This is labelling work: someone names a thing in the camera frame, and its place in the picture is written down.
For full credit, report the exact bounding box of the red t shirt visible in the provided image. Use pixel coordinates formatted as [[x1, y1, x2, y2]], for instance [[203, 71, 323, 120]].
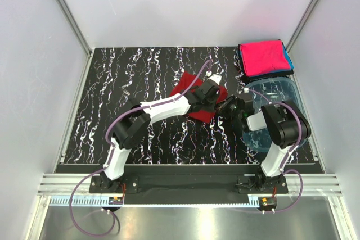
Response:
[[168, 72, 215, 124]]

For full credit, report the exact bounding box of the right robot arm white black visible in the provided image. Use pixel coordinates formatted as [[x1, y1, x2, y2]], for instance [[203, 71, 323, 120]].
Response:
[[215, 93, 312, 193]]

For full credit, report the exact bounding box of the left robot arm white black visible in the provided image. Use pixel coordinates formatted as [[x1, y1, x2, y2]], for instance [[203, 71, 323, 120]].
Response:
[[98, 74, 222, 190]]

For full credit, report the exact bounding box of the folded dark t shirt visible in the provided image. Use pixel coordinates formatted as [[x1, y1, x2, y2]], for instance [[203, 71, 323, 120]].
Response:
[[237, 40, 295, 83]]

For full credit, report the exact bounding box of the clear blue plastic bin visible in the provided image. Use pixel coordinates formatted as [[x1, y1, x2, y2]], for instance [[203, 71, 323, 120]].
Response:
[[243, 77, 304, 153]]

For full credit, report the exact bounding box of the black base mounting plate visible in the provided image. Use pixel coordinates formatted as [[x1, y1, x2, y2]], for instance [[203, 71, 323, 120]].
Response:
[[89, 164, 289, 198]]

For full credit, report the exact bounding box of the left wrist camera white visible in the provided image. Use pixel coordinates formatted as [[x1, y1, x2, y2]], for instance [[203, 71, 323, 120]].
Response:
[[205, 71, 222, 85]]

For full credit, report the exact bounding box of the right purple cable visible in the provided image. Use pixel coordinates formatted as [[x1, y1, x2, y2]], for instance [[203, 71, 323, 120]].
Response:
[[244, 88, 306, 214]]

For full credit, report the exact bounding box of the purple cable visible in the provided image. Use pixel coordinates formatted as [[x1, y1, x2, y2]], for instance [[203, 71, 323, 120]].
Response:
[[69, 59, 213, 237], [244, 88, 306, 214]]

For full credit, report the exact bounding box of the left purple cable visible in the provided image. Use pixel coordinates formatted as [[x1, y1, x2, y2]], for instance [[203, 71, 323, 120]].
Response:
[[69, 59, 213, 237]]

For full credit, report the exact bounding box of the white slotted cable duct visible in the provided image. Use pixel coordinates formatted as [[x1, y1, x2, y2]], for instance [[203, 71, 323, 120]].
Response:
[[50, 194, 276, 208]]

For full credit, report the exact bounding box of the right aluminium frame post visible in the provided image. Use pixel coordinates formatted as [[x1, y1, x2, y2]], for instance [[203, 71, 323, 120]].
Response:
[[286, 0, 320, 52]]

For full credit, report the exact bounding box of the aluminium frame post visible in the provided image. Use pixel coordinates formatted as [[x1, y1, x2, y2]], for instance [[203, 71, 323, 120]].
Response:
[[56, 0, 93, 57], [286, 0, 320, 52]]

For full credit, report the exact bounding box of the aluminium front rail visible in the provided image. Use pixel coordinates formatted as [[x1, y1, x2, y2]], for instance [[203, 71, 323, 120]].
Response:
[[38, 173, 342, 196]]

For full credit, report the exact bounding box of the left aluminium frame post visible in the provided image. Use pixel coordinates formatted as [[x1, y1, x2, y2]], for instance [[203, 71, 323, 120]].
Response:
[[56, 0, 93, 57]]

